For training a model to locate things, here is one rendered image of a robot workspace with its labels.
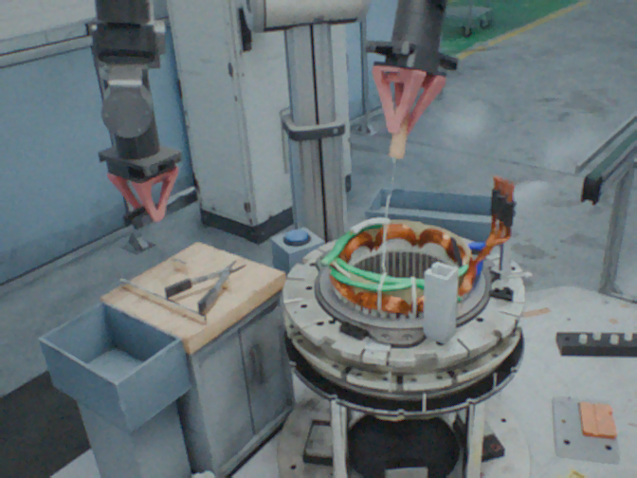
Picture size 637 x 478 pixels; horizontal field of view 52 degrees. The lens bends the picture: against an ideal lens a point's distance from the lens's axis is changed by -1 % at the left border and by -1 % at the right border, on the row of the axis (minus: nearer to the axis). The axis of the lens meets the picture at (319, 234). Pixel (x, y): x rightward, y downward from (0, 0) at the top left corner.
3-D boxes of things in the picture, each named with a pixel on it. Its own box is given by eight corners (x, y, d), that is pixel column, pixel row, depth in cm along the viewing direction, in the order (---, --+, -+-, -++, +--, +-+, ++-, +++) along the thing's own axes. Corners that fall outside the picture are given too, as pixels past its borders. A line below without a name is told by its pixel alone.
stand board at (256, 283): (191, 355, 86) (188, 340, 85) (102, 311, 96) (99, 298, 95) (286, 285, 100) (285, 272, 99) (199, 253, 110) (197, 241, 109)
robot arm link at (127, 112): (164, 18, 82) (92, 15, 80) (167, 34, 72) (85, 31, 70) (165, 110, 88) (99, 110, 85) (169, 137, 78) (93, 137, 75)
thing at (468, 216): (502, 327, 130) (514, 196, 117) (498, 360, 121) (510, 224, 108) (381, 310, 138) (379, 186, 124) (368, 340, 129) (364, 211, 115)
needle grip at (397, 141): (402, 158, 78) (409, 107, 77) (387, 156, 78) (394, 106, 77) (404, 158, 79) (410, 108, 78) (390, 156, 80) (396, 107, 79)
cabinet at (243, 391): (218, 490, 98) (191, 354, 86) (138, 440, 109) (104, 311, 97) (298, 414, 112) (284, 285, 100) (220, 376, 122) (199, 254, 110)
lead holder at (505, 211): (510, 229, 80) (512, 203, 78) (480, 220, 82) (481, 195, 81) (522, 216, 83) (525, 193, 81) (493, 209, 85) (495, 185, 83)
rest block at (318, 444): (338, 432, 103) (338, 422, 102) (333, 458, 98) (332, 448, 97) (313, 430, 104) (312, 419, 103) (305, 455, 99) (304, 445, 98)
